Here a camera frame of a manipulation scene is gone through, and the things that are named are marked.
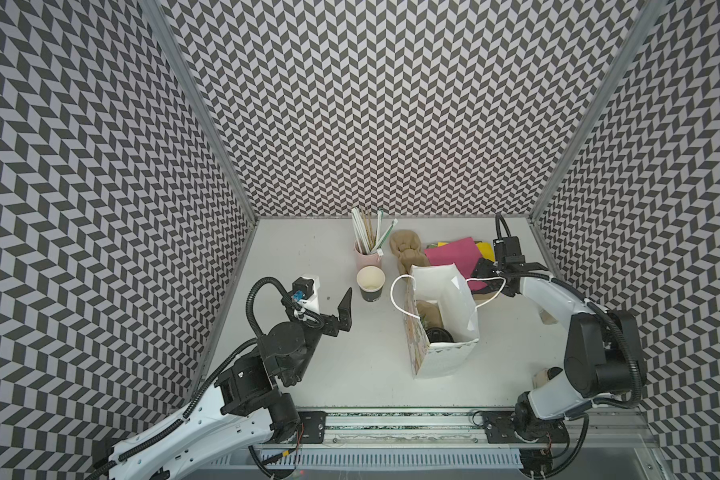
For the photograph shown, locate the magenta paper napkin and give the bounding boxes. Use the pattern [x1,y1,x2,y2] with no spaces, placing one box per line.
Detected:
[423,237,483,279]

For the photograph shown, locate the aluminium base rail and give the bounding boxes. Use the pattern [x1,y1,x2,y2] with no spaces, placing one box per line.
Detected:
[296,407,658,449]

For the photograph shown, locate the yellow paper napkin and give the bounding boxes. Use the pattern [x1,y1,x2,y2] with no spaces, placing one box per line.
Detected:
[476,242,495,262]

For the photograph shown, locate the aluminium corner post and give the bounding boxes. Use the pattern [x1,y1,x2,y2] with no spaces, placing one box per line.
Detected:
[529,0,667,225]
[139,0,258,224]

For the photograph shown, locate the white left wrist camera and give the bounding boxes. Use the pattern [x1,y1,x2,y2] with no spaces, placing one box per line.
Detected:
[290,276,320,314]

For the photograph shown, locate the aluminium corner post left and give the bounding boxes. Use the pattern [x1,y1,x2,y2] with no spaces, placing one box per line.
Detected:
[139,0,258,224]

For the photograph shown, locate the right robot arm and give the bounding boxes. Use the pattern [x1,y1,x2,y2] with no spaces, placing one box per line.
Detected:
[473,214,647,443]

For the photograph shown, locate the aluminium corner post right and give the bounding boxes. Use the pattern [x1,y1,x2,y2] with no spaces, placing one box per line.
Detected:
[529,0,667,225]

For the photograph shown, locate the pink metal straw bucket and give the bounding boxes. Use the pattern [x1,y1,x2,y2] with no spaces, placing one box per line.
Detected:
[354,240,383,270]

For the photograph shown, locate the stacked pulp cup carriers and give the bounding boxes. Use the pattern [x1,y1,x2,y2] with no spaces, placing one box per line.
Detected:
[389,230,431,275]

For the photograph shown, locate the black sleeved paper cup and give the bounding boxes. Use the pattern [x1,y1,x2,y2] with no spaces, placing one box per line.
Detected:
[356,265,386,302]

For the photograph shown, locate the pulp two cup carrier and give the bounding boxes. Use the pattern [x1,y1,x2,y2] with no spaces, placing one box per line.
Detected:
[416,300,444,330]

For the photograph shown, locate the white paper cup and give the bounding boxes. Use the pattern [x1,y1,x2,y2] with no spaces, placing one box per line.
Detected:
[425,327,454,343]

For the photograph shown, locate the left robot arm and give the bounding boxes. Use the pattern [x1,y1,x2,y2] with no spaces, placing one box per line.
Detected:
[88,277,353,479]

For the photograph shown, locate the green straw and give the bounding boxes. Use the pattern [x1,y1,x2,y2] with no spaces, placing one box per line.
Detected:
[373,218,399,250]

